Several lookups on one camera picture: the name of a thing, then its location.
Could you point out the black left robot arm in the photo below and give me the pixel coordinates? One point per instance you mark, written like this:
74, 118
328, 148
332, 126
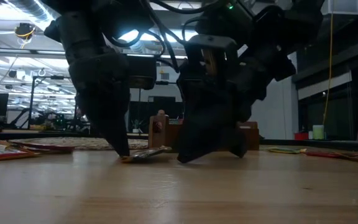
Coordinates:
82, 25

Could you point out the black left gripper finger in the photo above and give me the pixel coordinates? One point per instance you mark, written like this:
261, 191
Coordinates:
110, 130

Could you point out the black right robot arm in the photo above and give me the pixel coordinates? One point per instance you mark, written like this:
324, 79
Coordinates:
275, 21

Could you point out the white ceiling box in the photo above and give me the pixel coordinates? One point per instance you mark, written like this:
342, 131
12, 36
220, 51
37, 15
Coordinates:
343, 7

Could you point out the green cup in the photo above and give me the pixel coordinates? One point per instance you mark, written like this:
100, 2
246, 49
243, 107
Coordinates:
318, 132

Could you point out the background workbench with robots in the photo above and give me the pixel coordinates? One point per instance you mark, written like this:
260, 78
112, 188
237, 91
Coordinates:
51, 119

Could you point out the silver ventilation duct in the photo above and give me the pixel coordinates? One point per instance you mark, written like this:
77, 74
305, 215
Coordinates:
42, 12

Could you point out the person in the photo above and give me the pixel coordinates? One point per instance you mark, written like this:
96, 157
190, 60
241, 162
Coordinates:
161, 112

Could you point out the bright ceiling light panel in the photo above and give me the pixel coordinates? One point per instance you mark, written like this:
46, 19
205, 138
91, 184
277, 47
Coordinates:
148, 36

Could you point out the small potted plant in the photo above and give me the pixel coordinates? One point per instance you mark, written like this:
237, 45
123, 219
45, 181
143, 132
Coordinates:
136, 126

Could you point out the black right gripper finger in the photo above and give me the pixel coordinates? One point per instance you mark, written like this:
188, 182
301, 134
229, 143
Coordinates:
200, 143
239, 143

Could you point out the red container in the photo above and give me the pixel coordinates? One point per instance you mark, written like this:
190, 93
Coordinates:
301, 136

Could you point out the dark orange tea packet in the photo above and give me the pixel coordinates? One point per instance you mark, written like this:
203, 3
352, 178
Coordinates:
148, 154

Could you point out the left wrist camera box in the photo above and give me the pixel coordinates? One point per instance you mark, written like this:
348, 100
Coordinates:
141, 73

